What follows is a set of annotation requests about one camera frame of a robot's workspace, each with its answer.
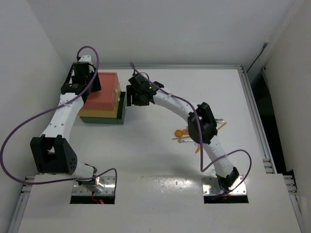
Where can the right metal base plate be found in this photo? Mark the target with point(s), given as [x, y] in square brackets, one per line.
[211, 187]

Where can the green bottom drawer box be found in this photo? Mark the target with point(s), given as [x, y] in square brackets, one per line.
[118, 120]

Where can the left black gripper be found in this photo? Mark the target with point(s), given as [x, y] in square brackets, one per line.
[96, 87]

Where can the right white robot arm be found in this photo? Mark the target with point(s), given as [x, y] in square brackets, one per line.
[201, 122]

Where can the orange plastic knife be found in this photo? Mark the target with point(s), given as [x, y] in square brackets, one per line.
[198, 148]

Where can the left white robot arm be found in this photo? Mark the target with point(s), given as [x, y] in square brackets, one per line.
[51, 151]

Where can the silver metal spoon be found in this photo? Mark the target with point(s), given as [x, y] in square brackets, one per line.
[184, 140]

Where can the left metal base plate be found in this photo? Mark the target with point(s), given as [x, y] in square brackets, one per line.
[101, 186]

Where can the orange plastic spoon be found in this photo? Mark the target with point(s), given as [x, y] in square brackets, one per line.
[181, 133]

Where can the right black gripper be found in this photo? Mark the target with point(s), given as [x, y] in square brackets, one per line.
[130, 92]

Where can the metal base plate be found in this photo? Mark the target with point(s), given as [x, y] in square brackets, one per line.
[211, 187]
[101, 186]

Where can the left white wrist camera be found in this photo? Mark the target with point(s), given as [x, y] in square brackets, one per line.
[85, 58]

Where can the silver metal fork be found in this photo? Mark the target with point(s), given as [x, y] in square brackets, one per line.
[219, 121]

